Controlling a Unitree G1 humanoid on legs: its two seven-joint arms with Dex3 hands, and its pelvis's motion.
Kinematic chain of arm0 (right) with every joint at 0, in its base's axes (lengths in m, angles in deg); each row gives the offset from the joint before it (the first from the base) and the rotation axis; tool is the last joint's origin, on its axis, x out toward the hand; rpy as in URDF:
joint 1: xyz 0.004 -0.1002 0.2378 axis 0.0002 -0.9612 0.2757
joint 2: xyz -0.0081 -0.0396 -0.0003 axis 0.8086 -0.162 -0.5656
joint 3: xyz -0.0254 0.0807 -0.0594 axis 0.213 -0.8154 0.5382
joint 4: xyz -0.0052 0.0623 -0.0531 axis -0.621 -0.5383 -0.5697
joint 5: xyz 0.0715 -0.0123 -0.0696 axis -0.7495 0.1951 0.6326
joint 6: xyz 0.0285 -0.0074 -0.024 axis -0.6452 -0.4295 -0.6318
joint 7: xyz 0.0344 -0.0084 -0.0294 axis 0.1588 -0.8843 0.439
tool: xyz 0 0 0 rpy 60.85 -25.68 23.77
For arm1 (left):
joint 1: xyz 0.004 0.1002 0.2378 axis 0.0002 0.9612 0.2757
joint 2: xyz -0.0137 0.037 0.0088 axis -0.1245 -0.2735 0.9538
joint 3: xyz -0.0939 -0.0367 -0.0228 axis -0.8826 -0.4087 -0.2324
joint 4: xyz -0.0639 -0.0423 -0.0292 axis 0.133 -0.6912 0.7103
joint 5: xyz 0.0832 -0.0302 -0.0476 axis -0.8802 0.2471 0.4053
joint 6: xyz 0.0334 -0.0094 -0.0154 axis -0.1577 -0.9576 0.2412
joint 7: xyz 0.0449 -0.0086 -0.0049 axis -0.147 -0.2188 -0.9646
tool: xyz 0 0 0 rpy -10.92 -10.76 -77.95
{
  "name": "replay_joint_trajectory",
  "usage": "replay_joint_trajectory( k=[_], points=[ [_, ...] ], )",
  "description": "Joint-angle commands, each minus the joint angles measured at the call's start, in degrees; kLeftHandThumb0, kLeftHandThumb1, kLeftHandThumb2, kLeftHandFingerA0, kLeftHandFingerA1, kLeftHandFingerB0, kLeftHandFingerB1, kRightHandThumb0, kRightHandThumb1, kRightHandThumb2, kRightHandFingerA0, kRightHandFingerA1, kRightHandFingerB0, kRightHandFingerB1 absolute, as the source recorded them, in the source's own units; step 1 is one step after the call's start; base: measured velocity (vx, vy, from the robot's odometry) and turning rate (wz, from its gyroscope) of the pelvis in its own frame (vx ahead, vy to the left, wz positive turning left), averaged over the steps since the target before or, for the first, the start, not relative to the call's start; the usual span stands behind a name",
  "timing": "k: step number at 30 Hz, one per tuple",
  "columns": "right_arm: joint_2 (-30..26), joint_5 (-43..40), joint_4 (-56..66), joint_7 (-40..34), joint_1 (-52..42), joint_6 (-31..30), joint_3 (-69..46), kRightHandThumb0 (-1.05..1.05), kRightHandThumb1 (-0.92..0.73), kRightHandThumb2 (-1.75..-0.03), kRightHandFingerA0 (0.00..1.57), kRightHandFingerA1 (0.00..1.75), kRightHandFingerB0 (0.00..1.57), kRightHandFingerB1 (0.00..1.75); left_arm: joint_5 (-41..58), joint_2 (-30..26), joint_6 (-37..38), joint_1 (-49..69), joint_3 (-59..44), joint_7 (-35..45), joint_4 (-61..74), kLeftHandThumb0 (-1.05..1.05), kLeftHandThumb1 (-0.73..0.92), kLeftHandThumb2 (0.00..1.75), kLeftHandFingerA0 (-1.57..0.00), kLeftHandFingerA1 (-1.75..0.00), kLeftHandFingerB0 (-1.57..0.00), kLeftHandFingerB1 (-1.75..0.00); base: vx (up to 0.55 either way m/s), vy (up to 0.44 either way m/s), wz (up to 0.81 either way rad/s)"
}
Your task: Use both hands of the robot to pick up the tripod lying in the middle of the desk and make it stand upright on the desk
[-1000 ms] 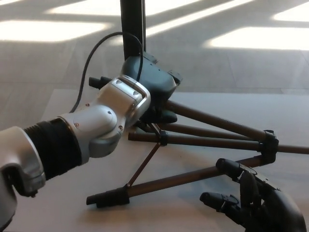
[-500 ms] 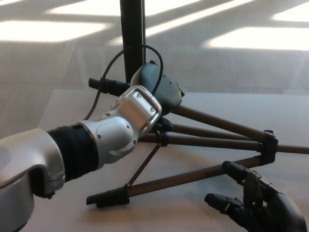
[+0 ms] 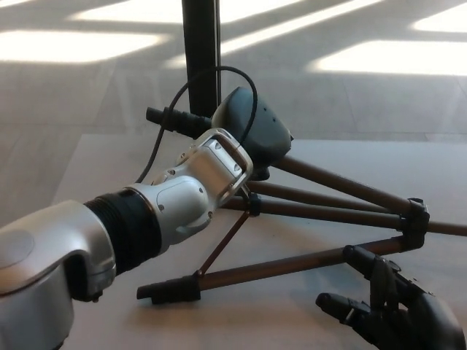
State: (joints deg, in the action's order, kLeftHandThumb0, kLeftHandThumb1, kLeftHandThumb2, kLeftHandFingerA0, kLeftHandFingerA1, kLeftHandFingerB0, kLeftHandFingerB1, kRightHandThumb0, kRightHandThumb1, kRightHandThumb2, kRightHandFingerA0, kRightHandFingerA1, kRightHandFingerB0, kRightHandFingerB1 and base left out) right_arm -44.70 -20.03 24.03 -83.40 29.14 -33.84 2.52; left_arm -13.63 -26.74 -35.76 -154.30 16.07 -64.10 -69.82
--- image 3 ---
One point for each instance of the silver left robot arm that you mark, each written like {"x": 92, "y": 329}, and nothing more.
{"x": 182, "y": 197}

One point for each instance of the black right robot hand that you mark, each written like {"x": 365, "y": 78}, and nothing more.
{"x": 412, "y": 321}

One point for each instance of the bronze tripod with black locks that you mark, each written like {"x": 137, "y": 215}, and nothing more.
{"x": 416, "y": 222}

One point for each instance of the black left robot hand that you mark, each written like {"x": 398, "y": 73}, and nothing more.
{"x": 262, "y": 131}

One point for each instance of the black vertical pillar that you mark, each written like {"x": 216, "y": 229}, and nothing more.
{"x": 202, "y": 43}

